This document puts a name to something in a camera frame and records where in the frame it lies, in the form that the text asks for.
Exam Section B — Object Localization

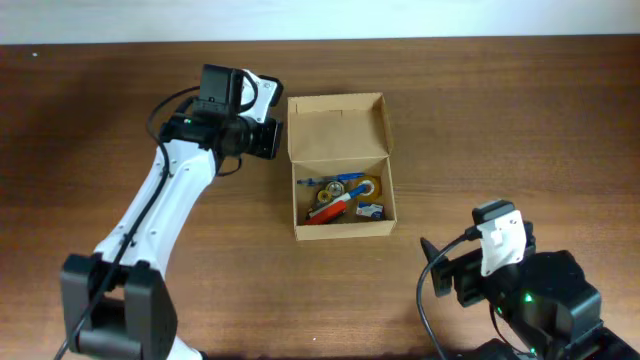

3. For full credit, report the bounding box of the brown cardboard box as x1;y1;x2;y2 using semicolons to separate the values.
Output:
287;93;397;241

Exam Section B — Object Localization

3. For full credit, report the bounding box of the yellow black correction tape dispenser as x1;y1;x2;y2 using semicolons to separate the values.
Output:
309;181;345;211

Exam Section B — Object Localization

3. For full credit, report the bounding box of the blue ballpoint pen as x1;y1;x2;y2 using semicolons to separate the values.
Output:
296;172;365;186

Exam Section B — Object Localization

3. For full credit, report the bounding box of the blue white staples box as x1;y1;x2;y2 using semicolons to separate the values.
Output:
356;202;385;220

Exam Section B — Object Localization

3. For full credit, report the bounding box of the orange red stapler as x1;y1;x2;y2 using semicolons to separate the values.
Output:
305;201;347;225

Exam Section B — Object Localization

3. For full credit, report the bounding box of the blue white marker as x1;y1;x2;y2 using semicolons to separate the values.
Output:
308;184;373;218

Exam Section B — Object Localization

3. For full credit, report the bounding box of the yellow adhesive tape roll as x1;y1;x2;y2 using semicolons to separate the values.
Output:
356;175;382;203

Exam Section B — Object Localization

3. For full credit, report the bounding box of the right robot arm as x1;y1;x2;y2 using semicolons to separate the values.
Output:
416;221;639;360

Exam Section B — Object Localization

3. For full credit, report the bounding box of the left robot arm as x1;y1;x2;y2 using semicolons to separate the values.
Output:
55;64;283;359

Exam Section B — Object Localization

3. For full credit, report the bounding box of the right black cable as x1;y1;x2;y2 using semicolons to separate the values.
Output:
415;227;482;360

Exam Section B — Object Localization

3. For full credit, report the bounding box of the black cable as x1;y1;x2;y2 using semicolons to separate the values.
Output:
415;227;482;360
52;69;260;360

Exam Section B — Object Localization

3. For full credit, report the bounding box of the left black cable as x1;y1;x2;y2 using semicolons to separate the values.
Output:
52;69;260;360

